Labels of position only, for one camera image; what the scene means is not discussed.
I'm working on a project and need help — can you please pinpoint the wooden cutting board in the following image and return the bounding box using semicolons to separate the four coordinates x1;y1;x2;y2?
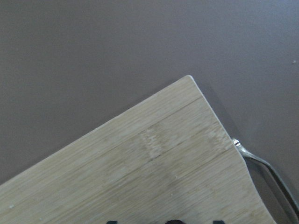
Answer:
0;75;275;224

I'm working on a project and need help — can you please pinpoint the metal board handle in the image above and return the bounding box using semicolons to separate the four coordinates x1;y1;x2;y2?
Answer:
232;138;299;224

